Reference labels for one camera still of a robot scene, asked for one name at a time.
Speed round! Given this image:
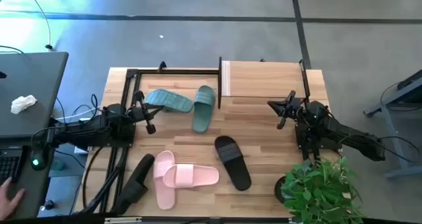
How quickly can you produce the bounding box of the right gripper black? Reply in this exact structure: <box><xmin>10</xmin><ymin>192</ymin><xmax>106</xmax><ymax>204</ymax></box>
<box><xmin>267</xmin><ymin>90</ymin><xmax>306</xmax><ymax>130</ymax></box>

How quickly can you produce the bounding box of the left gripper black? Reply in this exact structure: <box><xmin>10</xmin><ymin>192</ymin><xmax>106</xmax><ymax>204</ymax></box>
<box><xmin>127</xmin><ymin>90</ymin><xmax>165</xmax><ymax>135</ymax></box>

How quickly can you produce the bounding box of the green slide sole up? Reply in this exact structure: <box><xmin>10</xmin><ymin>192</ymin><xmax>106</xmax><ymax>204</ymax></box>
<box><xmin>145</xmin><ymin>88</ymin><xmax>195</xmax><ymax>113</ymax></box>

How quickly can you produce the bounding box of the green slide strap up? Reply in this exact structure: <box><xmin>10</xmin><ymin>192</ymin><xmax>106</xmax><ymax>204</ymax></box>
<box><xmin>192</xmin><ymin>85</ymin><xmax>217</xmax><ymax>134</ymax></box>

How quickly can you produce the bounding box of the pink slide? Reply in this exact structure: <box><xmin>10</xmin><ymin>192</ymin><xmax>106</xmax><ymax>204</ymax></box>
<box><xmin>162</xmin><ymin>163</ymin><xmax>220</xmax><ymax>189</ymax></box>
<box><xmin>152</xmin><ymin>150</ymin><xmax>177</xmax><ymax>211</ymax></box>

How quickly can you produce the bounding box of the black slide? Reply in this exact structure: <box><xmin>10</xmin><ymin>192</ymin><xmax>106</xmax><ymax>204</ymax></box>
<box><xmin>118</xmin><ymin>153</ymin><xmax>156</xmax><ymax>215</ymax></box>
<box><xmin>214</xmin><ymin>135</ymin><xmax>253</xmax><ymax>192</ymax></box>

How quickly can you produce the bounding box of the black plant pot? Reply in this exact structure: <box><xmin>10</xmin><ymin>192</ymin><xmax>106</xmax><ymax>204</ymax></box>
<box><xmin>274</xmin><ymin>175</ymin><xmax>291</xmax><ymax>205</ymax></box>

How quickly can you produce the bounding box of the white power strip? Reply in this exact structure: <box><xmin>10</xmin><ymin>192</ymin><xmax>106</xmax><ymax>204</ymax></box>
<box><xmin>74</xmin><ymin>117</ymin><xmax>95</xmax><ymax>154</ymax></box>

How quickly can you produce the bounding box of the green leafy plant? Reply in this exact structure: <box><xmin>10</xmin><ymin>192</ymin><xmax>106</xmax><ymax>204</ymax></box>
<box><xmin>280</xmin><ymin>156</ymin><xmax>365</xmax><ymax>224</ymax></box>

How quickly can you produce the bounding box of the teal round object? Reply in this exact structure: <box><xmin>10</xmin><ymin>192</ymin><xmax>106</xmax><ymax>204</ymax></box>
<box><xmin>50</xmin><ymin>157</ymin><xmax>67</xmax><ymax>171</ymax></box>

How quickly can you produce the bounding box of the black crossbar with silver label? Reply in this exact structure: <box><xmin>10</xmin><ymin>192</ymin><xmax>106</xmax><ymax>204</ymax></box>
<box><xmin>0</xmin><ymin>214</ymin><xmax>422</xmax><ymax>224</ymax></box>

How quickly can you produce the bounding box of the black computer mouse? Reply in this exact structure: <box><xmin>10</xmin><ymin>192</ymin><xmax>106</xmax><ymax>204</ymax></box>
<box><xmin>30</xmin><ymin>147</ymin><xmax>47</xmax><ymax>171</ymax></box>

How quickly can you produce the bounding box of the crumpled white tissue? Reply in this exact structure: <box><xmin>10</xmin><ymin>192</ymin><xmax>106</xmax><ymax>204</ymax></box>
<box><xmin>10</xmin><ymin>94</ymin><xmax>38</xmax><ymax>115</ymax></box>

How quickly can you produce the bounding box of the dark grey keyboard desk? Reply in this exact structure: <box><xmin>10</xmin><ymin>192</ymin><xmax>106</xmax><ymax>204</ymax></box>
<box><xmin>0</xmin><ymin>134</ymin><xmax>59</xmax><ymax>220</ymax></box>

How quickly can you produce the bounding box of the black keyboard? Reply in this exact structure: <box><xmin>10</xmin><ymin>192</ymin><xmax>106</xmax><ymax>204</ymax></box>
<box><xmin>0</xmin><ymin>146</ymin><xmax>22</xmax><ymax>186</ymax></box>

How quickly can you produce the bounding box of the person's hand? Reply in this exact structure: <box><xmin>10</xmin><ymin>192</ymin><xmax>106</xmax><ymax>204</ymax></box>
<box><xmin>0</xmin><ymin>177</ymin><xmax>26</xmax><ymax>220</ymax></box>

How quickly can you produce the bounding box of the wooden shelf with black frame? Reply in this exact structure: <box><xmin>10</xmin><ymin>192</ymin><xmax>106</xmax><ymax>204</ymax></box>
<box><xmin>217</xmin><ymin>56</ymin><xmax>312</xmax><ymax>110</ymax></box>

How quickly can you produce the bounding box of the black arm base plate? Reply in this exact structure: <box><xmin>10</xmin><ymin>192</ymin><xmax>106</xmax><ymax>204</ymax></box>
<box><xmin>87</xmin><ymin>136</ymin><xmax>136</xmax><ymax>150</ymax></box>
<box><xmin>295</xmin><ymin>123</ymin><xmax>343</xmax><ymax>152</ymax></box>

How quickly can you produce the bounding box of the black aluminium frame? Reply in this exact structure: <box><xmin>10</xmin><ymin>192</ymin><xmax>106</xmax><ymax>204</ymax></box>
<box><xmin>78</xmin><ymin>67</ymin><xmax>221</xmax><ymax>215</ymax></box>

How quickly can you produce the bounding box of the thin white cable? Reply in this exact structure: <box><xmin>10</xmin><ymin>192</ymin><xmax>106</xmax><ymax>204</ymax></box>
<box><xmin>55</xmin><ymin>105</ymin><xmax>102</xmax><ymax>122</ymax></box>

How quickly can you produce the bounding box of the thick black cable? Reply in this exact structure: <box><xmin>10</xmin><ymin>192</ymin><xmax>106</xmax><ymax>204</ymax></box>
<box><xmin>81</xmin><ymin>146</ymin><xmax>104</xmax><ymax>211</ymax></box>

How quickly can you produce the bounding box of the thin black floor cable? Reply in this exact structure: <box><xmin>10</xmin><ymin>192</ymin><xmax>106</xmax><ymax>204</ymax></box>
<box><xmin>24</xmin><ymin>0</ymin><xmax>54</xmax><ymax>51</ymax></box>

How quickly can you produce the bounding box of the blue-grey table frame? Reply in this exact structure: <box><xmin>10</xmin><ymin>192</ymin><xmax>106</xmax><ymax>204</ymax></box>
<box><xmin>362</xmin><ymin>69</ymin><xmax>422</xmax><ymax>179</ymax></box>

